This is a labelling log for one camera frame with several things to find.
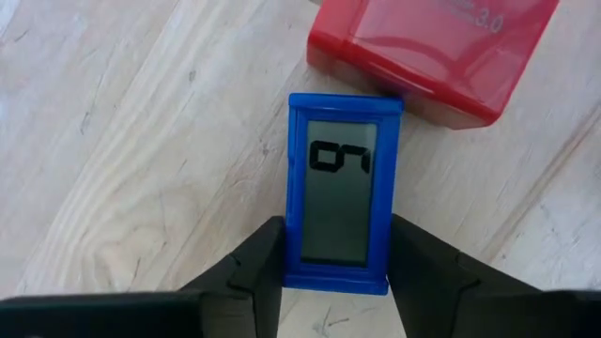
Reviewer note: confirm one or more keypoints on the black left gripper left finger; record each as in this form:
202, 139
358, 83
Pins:
253, 281

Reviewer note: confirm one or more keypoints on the blue digital timer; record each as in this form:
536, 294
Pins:
340, 197

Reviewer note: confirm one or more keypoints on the red wall charger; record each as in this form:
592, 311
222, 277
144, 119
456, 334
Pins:
422, 47

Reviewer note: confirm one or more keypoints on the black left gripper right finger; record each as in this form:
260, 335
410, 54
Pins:
432, 291

